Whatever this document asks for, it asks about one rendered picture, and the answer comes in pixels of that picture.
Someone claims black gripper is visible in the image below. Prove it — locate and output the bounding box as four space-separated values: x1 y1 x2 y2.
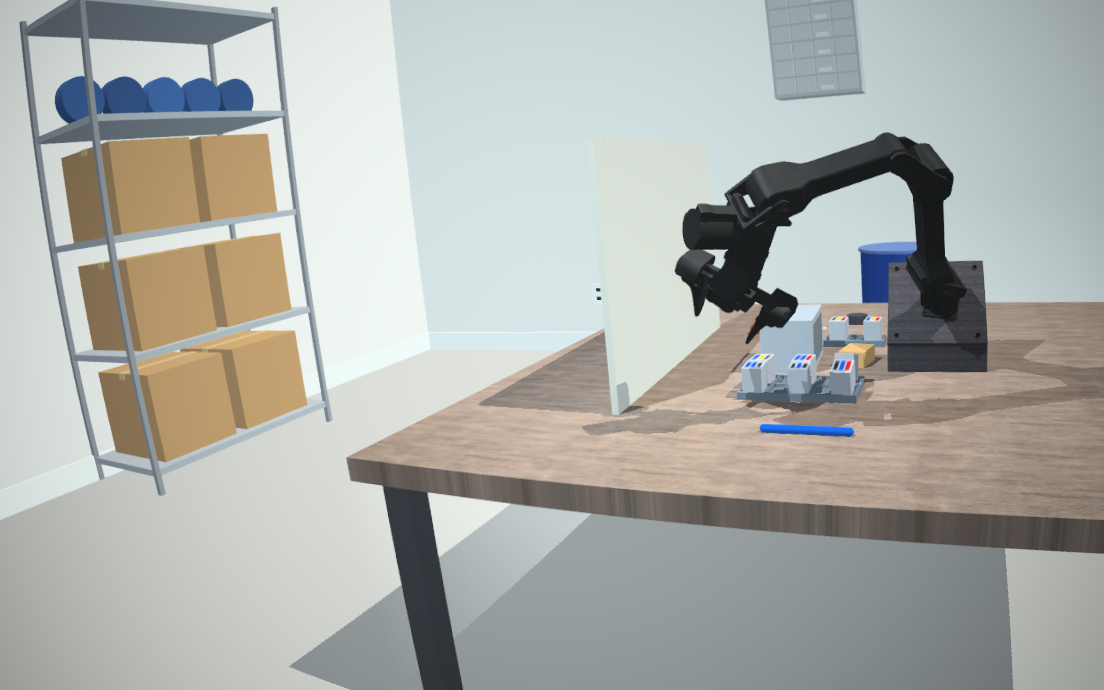
675 247 799 344

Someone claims tan cardboard box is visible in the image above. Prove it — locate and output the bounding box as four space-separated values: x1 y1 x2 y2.
838 343 875 368

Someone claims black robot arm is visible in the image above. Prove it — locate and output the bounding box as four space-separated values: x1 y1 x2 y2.
682 132 967 320

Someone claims blue rod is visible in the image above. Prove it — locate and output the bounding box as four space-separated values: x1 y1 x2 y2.
758 424 854 436

